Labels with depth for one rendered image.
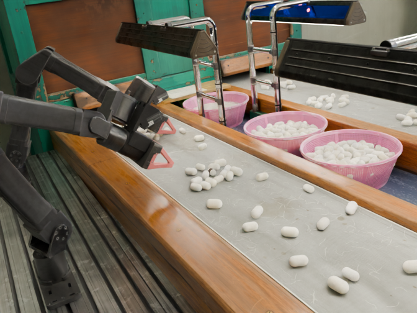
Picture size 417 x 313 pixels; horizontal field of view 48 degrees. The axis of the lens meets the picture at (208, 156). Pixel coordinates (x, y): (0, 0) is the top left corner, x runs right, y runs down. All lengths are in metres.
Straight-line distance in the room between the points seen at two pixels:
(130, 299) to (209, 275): 0.21
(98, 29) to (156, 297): 1.28
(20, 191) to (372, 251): 0.67
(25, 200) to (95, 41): 1.12
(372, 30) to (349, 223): 3.09
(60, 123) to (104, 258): 0.34
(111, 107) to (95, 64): 0.93
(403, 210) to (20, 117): 0.77
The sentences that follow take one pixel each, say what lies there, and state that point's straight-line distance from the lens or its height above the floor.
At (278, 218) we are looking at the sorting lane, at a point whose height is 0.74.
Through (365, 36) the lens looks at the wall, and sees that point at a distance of 3.95.
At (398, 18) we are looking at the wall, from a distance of 4.20.
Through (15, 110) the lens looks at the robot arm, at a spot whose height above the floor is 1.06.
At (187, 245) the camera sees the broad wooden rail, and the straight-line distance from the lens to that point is 0.92.
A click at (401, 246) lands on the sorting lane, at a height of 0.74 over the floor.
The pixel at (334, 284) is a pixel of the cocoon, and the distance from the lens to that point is 0.81.
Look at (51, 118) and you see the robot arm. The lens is 0.97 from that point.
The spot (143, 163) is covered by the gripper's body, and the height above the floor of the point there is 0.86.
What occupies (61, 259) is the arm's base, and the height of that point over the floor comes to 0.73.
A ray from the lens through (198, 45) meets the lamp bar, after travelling 1.26.
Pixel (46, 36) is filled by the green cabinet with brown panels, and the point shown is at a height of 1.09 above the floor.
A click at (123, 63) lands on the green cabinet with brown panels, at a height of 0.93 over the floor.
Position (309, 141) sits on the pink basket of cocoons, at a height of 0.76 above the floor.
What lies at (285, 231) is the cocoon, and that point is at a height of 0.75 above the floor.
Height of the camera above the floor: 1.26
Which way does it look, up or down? 22 degrees down
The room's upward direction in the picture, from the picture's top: 7 degrees counter-clockwise
